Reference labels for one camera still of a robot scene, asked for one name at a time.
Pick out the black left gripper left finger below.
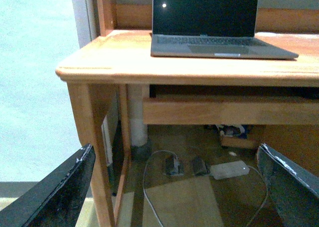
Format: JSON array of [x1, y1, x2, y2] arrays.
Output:
[[0, 144, 96, 227]]

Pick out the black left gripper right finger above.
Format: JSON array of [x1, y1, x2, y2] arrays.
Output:
[[257, 143, 319, 227]]

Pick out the wooden pull-out keyboard tray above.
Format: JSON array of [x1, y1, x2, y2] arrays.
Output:
[[143, 85, 319, 125]]

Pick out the white power adapter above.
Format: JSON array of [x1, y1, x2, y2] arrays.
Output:
[[209, 160, 250, 180]]

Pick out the wooden box with clutter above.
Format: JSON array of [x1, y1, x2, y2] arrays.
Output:
[[204, 124, 264, 150]]

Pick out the wooden desk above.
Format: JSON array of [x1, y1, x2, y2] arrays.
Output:
[[56, 0, 319, 227]]

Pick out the dark floor outlet box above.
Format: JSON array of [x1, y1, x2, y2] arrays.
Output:
[[164, 155, 184, 176]]

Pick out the grey open laptop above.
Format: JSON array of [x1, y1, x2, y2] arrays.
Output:
[[151, 0, 298, 60]]

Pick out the white power cable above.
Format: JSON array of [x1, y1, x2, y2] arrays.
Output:
[[142, 150, 270, 227]]

